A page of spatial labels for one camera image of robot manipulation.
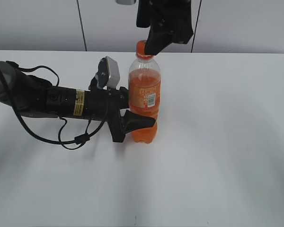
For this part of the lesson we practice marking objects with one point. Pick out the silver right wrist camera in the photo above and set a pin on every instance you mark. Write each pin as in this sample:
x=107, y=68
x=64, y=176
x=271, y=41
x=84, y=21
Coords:
x=126, y=2

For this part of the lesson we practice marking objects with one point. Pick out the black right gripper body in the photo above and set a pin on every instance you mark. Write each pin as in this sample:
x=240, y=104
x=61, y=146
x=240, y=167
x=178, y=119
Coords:
x=176, y=14

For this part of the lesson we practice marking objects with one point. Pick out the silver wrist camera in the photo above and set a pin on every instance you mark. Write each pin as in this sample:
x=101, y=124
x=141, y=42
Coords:
x=108, y=74
x=126, y=2

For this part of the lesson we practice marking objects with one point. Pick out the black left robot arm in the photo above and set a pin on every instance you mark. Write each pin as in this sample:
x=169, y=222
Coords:
x=35, y=97

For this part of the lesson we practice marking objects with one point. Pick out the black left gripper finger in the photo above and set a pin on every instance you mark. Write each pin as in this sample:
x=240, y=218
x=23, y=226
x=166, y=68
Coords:
x=131, y=122

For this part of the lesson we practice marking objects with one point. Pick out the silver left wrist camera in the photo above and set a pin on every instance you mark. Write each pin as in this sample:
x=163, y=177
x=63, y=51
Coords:
x=108, y=74

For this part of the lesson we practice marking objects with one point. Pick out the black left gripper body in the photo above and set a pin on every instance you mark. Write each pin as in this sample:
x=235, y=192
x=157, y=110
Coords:
x=104, y=105

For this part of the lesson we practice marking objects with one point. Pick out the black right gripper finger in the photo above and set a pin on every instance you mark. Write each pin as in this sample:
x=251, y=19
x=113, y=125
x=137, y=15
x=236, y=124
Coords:
x=158, y=39

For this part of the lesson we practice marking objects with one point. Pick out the orange soda plastic bottle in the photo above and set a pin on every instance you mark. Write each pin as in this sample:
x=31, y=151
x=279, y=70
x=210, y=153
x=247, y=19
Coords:
x=144, y=81

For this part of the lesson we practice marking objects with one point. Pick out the orange bottle cap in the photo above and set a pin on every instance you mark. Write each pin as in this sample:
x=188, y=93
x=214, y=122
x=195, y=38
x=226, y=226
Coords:
x=140, y=51

